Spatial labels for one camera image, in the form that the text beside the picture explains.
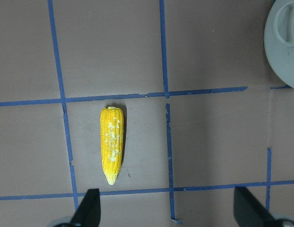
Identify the pale green cooking pot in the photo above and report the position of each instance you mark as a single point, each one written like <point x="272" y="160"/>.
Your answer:
<point x="279" y="40"/>

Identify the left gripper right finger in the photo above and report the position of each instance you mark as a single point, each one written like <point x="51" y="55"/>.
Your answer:
<point x="249" y="212"/>

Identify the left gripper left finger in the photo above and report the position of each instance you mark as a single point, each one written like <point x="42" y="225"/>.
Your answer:
<point x="88" y="213"/>

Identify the yellow corn cob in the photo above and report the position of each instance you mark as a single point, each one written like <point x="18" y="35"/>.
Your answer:
<point x="112" y="142"/>

